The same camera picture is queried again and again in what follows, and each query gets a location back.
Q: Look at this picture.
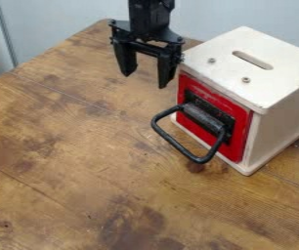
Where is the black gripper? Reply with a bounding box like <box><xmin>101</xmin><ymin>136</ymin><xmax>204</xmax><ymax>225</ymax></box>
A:
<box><xmin>109</xmin><ymin>1</ymin><xmax>184</xmax><ymax>89</ymax></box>

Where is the black metal drawer handle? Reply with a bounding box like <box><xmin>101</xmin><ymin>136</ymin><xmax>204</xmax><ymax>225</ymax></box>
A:
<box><xmin>149</xmin><ymin>103</ymin><xmax>228</xmax><ymax>165</ymax></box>

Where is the red wooden drawer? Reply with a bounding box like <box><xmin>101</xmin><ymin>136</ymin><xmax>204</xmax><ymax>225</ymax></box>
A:
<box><xmin>177</xmin><ymin>73</ymin><xmax>253</xmax><ymax>163</ymax></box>

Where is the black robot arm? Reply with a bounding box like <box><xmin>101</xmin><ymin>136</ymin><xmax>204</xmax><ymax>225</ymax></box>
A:
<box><xmin>109</xmin><ymin>0</ymin><xmax>185</xmax><ymax>89</ymax></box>

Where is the white wooden drawer cabinet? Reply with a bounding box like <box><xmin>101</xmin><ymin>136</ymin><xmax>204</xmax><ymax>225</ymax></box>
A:
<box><xmin>177</xmin><ymin>26</ymin><xmax>299</xmax><ymax>176</ymax></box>

